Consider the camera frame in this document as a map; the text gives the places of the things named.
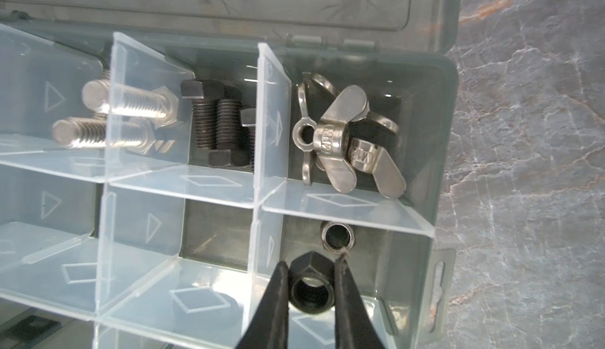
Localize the black bolts in box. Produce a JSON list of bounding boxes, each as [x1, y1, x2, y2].
[[181, 79, 251, 168]]

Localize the silver nut in box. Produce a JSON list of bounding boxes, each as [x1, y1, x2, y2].
[[321, 221, 355, 254]]

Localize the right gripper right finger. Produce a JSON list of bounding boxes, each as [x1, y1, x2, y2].
[[334, 254, 384, 349]]

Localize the silver bolts in box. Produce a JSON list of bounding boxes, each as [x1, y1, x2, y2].
[[52, 77, 179, 154]]

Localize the black hex nut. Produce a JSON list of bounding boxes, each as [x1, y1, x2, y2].
[[289, 251, 335, 314]]

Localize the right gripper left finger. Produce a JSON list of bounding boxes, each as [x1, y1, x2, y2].
[[236, 262, 289, 349]]

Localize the silver wing nuts in box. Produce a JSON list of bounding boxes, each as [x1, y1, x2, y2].
[[291, 74, 407, 199]]

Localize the green compartment organizer box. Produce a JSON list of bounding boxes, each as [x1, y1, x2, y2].
[[1, 0, 460, 348]]

